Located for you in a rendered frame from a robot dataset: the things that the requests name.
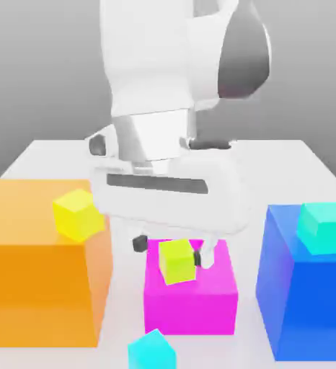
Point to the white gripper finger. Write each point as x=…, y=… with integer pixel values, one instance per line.
x=140, y=243
x=208, y=253

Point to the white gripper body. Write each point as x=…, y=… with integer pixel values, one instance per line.
x=168, y=207

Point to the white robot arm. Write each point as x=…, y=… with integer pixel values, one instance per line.
x=147, y=63

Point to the small lime cube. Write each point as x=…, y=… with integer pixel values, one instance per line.
x=177, y=263

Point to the small yellow cube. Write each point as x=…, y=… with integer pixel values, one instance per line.
x=77, y=216

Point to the small cyan cube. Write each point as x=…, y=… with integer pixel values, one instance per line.
x=152, y=353

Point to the small teal cube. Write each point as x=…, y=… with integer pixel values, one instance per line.
x=326, y=230

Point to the large magenta box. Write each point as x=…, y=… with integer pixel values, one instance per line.
x=191, y=308

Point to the large orange box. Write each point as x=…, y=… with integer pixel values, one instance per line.
x=32, y=282

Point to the large blue box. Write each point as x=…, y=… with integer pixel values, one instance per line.
x=315, y=302

